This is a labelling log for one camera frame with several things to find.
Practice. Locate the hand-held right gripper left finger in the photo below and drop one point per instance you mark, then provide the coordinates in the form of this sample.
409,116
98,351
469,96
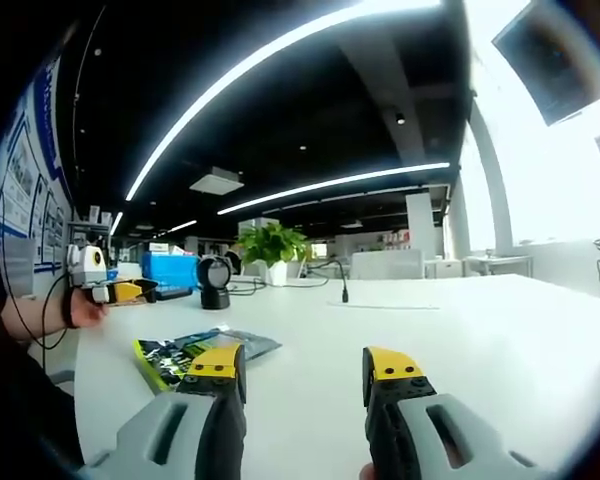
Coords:
145,440

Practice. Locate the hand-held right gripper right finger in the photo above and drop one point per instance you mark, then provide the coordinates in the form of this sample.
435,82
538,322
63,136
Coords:
460,430

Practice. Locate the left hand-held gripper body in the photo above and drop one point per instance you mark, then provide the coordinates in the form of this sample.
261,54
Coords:
86,264

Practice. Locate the green black sheet goods packet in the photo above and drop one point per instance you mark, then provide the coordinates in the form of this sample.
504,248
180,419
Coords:
165,357

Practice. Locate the person's left hand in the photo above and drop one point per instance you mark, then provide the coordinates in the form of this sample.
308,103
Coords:
87,312

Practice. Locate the person's right hand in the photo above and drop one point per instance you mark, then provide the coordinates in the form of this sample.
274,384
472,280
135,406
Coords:
367,473

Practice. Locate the blue plastic box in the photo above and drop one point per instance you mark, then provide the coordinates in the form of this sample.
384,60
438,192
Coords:
167,267

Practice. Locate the white table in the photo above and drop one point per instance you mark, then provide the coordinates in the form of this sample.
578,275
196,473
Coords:
430,340

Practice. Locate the person's dark clothing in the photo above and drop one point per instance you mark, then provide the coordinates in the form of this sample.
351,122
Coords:
20,400

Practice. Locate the ceiling air conditioner unit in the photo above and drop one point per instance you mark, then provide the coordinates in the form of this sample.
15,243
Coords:
216,181

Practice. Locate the green potted plant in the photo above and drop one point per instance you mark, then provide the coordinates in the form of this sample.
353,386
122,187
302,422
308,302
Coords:
275,245

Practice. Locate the short ceiling light strip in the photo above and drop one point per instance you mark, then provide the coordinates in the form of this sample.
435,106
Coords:
330,186

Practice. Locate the long ceiling light strip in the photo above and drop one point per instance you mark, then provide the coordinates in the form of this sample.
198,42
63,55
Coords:
260,65

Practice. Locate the hanging dark monitor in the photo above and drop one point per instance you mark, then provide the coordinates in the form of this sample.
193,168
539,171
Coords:
550,55

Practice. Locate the blue white wall poster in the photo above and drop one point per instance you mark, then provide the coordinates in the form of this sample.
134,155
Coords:
30,190

